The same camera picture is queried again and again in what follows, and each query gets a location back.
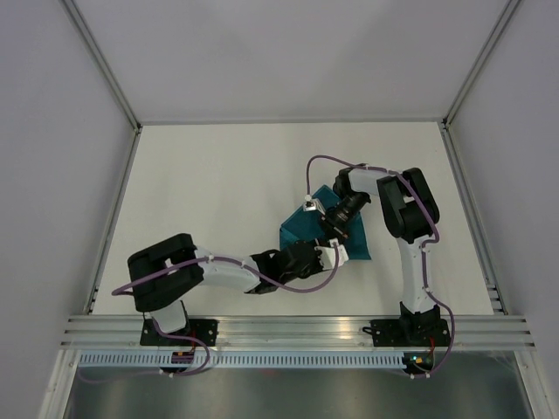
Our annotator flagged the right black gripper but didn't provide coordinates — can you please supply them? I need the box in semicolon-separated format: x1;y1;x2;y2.
316;191;369;245

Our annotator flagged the teal cloth napkin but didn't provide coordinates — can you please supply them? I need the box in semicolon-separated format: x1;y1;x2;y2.
279;185;371;260

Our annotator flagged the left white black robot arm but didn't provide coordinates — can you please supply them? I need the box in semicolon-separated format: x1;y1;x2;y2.
127;233;324;346

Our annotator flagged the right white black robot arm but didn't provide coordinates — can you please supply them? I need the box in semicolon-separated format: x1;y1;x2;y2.
319;166;445;346

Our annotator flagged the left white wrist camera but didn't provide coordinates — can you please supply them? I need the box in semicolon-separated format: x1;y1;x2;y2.
314;239;349;271

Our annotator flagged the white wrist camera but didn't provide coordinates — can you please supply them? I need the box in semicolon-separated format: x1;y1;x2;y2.
314;239;349;271
302;195;326;215

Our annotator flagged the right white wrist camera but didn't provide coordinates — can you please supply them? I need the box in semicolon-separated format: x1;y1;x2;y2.
302;195;326;215

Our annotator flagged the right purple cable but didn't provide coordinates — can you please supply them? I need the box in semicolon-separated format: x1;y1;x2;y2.
304;155;458;380

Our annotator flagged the purple cable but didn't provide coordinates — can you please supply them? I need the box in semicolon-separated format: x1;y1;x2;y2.
304;155;458;380
78;242;342;385

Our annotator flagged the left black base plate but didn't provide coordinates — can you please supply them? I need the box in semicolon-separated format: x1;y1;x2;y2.
140;319;218;347

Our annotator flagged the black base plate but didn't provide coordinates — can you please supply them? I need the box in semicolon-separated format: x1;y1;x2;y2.
140;319;218;347
361;319;451;348

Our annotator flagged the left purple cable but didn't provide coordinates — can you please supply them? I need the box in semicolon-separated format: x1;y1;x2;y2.
78;242;342;385

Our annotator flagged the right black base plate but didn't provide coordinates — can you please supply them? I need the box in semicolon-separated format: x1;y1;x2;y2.
361;319;451;348

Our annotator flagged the aluminium mounting rail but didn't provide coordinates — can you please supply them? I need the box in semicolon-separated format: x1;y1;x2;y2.
59;315;535;352

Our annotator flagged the white slotted cable duct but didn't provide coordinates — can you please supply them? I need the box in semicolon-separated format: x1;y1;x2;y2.
78;350;405;369

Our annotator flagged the right aluminium frame post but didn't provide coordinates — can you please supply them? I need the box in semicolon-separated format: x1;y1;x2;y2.
440;0;523;130

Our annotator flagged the aluminium frame post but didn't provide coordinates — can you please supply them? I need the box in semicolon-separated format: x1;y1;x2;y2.
440;0;523;130
59;0;141;133

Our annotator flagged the left aluminium frame post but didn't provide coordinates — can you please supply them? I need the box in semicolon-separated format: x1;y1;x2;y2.
59;0;141;133

